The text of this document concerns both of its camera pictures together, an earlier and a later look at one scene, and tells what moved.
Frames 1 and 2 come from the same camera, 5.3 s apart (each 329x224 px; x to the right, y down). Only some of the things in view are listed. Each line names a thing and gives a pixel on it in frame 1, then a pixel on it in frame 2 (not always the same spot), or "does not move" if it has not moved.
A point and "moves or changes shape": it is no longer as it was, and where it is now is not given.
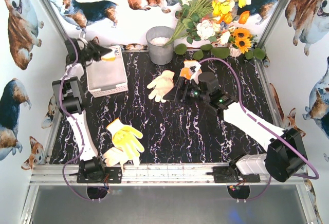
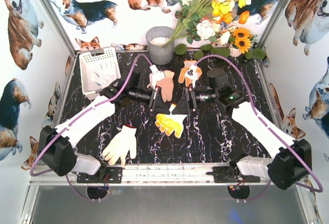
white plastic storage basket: [105, 78] moves or changes shape
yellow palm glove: [126, 138] -> [168, 123]
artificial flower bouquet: [209, 8] does not move
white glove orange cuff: [110, 56] -> [106, 73]
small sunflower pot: [240, 40] does not move
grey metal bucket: [159, 53] does not move
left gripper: [92, 52] -> [153, 98]
